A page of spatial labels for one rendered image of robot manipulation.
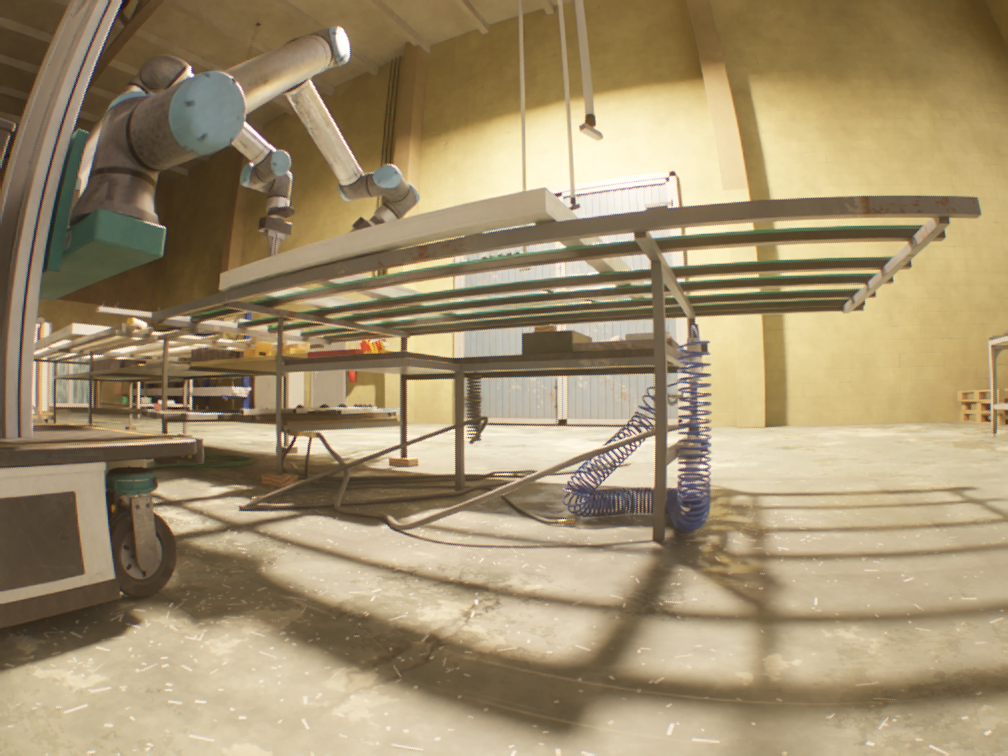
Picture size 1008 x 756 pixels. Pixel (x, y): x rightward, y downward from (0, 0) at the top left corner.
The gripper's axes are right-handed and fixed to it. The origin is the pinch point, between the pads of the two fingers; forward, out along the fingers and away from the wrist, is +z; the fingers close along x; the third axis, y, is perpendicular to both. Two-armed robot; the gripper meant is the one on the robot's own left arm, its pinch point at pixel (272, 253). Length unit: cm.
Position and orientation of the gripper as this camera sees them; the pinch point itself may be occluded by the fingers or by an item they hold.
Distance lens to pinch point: 202.4
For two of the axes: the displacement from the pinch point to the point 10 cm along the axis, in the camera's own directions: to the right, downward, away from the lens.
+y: -8.8, 0.2, 4.7
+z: 0.0, 10.0, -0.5
